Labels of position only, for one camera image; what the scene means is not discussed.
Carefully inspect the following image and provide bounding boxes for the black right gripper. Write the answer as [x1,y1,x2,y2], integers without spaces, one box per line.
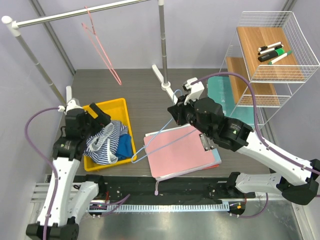
[169,93,213,138]

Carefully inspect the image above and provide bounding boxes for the blue white striped tank top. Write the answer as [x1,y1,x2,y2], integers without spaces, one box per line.
[84,120,129,165]

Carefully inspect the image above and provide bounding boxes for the blue wire hanger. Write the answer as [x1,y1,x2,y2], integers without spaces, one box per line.
[130,89,198,165]

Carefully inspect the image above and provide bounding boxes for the pink wire hanger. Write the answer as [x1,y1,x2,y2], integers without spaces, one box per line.
[81,6,123,86]

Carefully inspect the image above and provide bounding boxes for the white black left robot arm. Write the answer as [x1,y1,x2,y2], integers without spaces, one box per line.
[26,99,111,240]

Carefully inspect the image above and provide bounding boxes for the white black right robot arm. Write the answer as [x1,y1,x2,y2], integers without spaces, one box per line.
[167,95,320,206]

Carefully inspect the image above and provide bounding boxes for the yellow plastic tray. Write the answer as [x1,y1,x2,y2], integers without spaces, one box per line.
[83,98,137,172]

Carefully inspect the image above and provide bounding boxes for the pink clipboard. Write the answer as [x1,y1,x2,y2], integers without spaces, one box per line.
[144,123,217,178]

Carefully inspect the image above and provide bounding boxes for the light blue clipboard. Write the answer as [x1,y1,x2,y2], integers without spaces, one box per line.
[199,133,222,169]

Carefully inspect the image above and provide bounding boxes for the lower wooden shelf board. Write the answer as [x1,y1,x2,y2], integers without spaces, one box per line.
[226,56,280,107]

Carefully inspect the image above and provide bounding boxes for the wooden shelf board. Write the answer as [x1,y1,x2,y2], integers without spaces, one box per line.
[226,56,280,107]
[237,26,305,82]

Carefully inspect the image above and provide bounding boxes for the upper wooden shelf board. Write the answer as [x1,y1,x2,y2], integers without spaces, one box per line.
[237,26,305,82]

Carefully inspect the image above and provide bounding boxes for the black white marker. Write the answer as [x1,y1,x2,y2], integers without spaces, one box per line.
[257,41,282,52]
[258,44,285,56]

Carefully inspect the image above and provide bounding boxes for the green highlighter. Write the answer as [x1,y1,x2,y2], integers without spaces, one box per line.
[257,48,285,63]

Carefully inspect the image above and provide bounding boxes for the green white pen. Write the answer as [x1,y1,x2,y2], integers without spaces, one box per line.
[268,50,293,65]

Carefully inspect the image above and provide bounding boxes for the silver white clothes rack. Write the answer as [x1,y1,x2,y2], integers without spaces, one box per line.
[0,1,170,112]

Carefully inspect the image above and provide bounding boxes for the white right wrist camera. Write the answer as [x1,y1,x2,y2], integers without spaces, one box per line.
[182,77,205,105]

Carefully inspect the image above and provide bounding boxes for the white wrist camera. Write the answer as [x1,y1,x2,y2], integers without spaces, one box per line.
[57,98,83,115]
[182,77,205,105]

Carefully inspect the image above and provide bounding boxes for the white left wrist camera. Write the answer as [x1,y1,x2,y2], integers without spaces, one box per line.
[57,98,83,115]

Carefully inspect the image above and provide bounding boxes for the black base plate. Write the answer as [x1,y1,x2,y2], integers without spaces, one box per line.
[99,176,256,206]

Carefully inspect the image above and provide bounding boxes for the white slotted cable duct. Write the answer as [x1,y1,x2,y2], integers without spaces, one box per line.
[87,202,230,214]

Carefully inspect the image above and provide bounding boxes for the white wire shelf rack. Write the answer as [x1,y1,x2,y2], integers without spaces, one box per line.
[221,11,320,127]

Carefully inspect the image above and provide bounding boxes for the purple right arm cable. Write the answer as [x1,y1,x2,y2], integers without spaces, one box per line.
[192,71,320,218]

